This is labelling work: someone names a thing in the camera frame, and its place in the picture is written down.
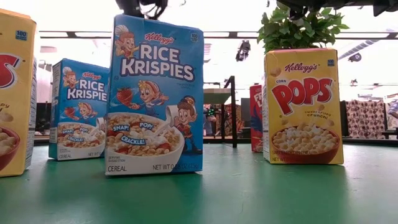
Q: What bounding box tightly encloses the black monitor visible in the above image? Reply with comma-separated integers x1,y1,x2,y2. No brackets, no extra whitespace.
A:
241,98,251,138
36,102,52,134

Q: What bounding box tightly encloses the blue Rice Krispies cereal box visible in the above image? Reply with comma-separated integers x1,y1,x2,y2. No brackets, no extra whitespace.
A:
104,13,205,177
48,58,110,161

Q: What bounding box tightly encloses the long ceiling light rail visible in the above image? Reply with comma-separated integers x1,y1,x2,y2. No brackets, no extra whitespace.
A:
39,30,398,40

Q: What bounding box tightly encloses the person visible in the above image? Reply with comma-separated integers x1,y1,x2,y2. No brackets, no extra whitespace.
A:
203,105,218,137
387,99,398,121

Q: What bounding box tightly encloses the black aluminium table frame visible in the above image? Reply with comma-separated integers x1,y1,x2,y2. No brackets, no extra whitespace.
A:
33,136,398,147

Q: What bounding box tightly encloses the brown white patterned cloth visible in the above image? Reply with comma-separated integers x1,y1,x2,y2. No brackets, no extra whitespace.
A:
345,99,387,139

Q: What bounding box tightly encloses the green plant in black pot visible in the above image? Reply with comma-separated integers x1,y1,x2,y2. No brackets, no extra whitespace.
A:
256,1,351,54

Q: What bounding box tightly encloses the yellow Corn Pops cereal box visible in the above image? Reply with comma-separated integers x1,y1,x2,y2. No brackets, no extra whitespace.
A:
262,47,345,166
0,8,38,178

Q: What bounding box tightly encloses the orange mandala cloth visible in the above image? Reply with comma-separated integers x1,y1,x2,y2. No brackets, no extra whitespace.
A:
224,104,245,135

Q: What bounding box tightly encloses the red Froot Loops cereal box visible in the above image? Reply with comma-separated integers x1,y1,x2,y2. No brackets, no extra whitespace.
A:
249,83,264,154

